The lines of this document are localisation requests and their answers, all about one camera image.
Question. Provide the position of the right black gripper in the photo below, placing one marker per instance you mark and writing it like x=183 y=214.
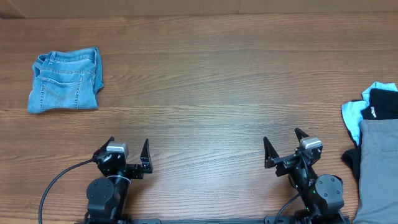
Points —
x=285 y=162

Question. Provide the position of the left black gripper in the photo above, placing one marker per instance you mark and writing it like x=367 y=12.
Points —
x=137 y=170

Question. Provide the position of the grey shorts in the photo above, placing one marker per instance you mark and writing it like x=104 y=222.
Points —
x=378 y=172

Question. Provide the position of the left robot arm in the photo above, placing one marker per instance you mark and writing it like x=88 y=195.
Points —
x=107 y=195

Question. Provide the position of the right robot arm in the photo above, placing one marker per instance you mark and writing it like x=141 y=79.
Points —
x=319 y=198

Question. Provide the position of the light blue garment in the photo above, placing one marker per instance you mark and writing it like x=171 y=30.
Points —
x=351 y=111

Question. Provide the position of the folded blue denim jeans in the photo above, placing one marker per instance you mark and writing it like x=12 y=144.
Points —
x=66 y=80

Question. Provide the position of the black garment with logo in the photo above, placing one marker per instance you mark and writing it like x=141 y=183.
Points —
x=382 y=105

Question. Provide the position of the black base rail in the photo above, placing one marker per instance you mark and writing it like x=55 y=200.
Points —
x=211 y=221

